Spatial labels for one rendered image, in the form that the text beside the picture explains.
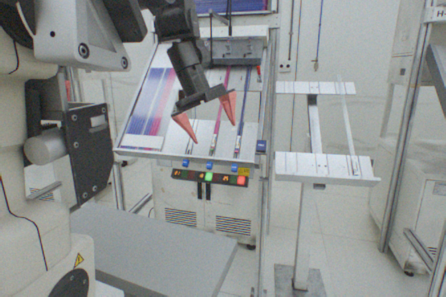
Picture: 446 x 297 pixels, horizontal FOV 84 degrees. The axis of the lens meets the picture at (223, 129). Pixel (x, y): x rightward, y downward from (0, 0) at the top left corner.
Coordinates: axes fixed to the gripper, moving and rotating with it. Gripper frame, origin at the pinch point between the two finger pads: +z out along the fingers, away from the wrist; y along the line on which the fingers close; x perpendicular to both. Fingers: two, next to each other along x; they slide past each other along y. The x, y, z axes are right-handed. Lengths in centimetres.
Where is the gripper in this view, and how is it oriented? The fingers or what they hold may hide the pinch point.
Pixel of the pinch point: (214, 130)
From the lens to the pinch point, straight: 54.9
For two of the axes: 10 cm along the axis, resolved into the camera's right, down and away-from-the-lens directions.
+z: 3.8, 9.1, 1.5
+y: -8.6, 4.1, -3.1
